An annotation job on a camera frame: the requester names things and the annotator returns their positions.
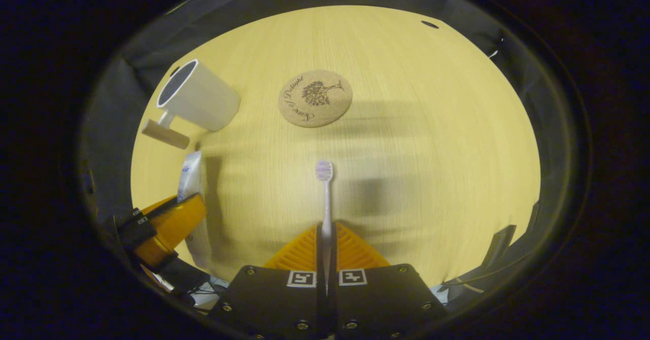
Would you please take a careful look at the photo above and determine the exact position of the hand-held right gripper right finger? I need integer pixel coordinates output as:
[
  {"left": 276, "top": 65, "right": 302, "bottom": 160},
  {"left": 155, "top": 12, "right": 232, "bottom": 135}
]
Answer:
[{"left": 329, "top": 222, "right": 448, "bottom": 340}]

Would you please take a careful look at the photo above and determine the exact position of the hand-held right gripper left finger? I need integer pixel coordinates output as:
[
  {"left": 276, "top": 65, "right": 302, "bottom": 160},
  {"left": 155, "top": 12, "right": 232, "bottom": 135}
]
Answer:
[{"left": 208, "top": 222, "right": 328, "bottom": 340}]

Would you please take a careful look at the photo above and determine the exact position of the white toothpaste tube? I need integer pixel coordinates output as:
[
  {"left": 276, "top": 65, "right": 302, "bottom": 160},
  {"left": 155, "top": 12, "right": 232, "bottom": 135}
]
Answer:
[{"left": 177, "top": 151, "right": 215, "bottom": 272}]

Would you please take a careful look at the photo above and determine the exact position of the white toothbrush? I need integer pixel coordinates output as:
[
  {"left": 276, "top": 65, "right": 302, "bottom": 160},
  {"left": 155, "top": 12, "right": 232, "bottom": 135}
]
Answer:
[{"left": 315, "top": 159, "right": 335, "bottom": 297}]

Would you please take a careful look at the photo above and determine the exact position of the white cup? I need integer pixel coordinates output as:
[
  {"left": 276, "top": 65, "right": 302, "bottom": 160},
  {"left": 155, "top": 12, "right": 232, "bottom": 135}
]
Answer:
[{"left": 141, "top": 59, "right": 241, "bottom": 150}]

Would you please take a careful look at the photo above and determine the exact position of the round cork coaster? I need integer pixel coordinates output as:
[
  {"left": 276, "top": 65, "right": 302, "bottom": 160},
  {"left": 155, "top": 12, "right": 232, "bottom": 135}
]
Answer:
[{"left": 278, "top": 70, "right": 353, "bottom": 128}]

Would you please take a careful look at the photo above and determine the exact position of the wooden desktop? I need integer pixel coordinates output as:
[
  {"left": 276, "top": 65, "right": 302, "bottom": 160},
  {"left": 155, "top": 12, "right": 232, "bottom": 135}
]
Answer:
[{"left": 131, "top": 5, "right": 541, "bottom": 290}]

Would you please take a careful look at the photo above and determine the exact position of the dark grey box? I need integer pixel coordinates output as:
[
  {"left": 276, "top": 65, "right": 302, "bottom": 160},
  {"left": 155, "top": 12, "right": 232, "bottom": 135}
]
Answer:
[{"left": 486, "top": 225, "right": 517, "bottom": 265}]

